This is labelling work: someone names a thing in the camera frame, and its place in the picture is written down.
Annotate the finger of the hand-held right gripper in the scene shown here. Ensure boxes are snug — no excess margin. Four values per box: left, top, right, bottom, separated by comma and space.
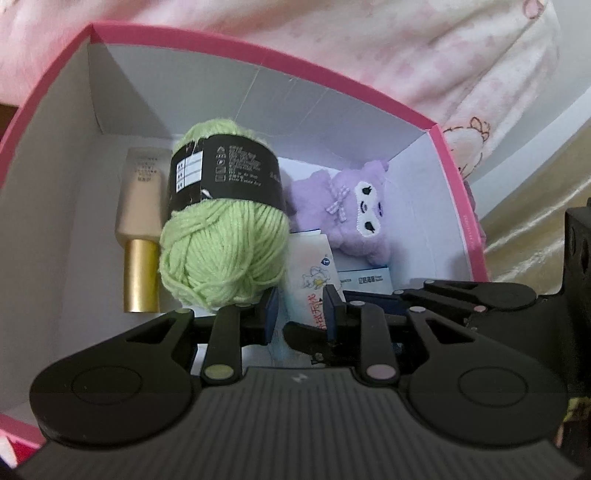
344, 278, 551, 326
283, 320, 361, 367

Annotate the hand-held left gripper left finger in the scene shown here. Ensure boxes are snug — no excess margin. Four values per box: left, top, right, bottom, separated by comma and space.
99, 288, 280, 386

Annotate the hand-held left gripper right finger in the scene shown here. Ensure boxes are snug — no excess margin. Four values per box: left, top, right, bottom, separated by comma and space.
323, 285, 467, 385

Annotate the white cartoon tissue pack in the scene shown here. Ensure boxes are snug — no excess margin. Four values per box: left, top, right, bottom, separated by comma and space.
270, 230, 345, 367

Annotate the green yarn ball black label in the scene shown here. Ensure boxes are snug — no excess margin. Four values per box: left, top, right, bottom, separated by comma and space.
159, 119, 291, 309

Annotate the beige cosmetic tube gold cap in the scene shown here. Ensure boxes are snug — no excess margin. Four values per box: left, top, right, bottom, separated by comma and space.
113, 148, 174, 315

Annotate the pink storage box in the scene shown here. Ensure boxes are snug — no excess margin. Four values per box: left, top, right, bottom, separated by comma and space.
0, 23, 490, 450

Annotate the blue white wet wipes pack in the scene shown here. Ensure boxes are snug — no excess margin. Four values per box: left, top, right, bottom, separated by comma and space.
335, 265, 394, 297

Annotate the beige satin cloth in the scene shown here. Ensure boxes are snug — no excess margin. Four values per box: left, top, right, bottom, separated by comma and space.
462, 83, 591, 289

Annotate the purple plush toy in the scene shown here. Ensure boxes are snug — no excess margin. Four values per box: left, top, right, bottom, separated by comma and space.
281, 159, 393, 266

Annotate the pink patterned pajamas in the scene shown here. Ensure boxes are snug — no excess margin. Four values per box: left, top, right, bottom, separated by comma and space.
0, 0, 561, 185

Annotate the red bear print blanket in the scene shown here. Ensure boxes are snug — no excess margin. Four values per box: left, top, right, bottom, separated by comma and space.
0, 427, 43, 480

